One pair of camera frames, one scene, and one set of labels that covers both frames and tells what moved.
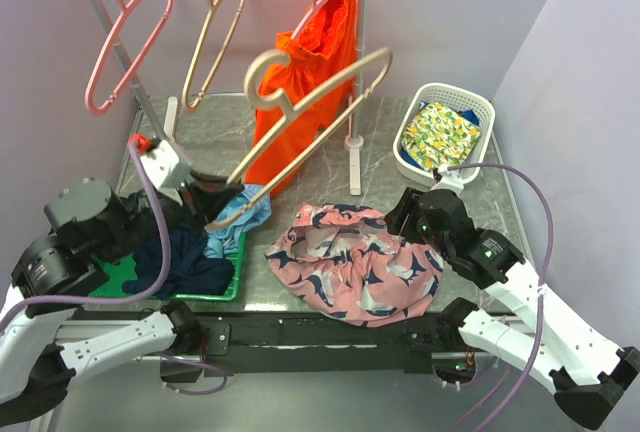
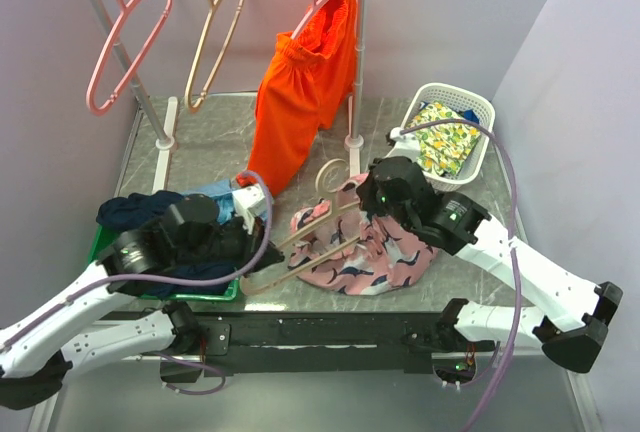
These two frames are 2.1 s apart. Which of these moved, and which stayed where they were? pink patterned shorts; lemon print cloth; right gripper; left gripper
Moved: right gripper; left gripper; pink patterned shorts
Stayed: lemon print cloth
